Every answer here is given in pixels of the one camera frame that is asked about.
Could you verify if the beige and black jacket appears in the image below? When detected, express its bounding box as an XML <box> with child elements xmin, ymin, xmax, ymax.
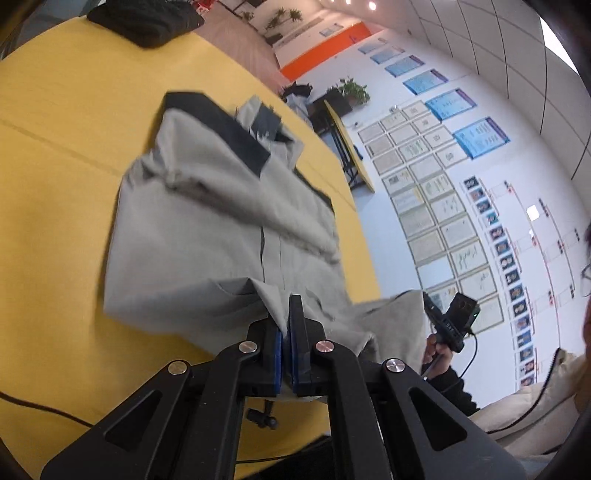
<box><xmin>103</xmin><ymin>92</ymin><xmax>426</xmax><ymax>369</ymax></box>

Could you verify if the black sleeved right forearm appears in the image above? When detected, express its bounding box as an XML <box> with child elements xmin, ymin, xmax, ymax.
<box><xmin>428</xmin><ymin>367</ymin><xmax>479</xmax><ymax>417</ymax></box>

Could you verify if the person's right hand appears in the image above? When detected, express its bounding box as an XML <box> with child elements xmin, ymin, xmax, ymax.
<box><xmin>423</xmin><ymin>334</ymin><xmax>453</xmax><ymax>379</ymax></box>

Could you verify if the yellow side table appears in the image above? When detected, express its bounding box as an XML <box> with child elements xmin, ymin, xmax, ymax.
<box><xmin>324</xmin><ymin>100</ymin><xmax>375</xmax><ymax>193</ymax></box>

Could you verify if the potted plant on cabinet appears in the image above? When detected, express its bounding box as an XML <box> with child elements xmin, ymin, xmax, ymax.
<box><xmin>328</xmin><ymin>77</ymin><xmax>370</xmax><ymax>107</ymax></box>

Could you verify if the black backpack on floor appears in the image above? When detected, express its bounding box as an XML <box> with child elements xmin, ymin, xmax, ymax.
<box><xmin>280</xmin><ymin>82</ymin><xmax>314</xmax><ymax>103</ymax></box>

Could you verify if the tall potted plant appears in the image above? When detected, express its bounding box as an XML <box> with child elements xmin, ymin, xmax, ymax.
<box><xmin>264</xmin><ymin>8</ymin><xmax>304</xmax><ymax>45</ymax></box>

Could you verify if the black folded garment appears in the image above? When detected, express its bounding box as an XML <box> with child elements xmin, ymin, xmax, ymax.
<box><xmin>86</xmin><ymin>0</ymin><xmax>204</xmax><ymax>48</ymax></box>

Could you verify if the black cable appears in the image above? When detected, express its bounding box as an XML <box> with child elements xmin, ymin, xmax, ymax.
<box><xmin>0</xmin><ymin>390</ymin><xmax>96</xmax><ymax>430</ymax></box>

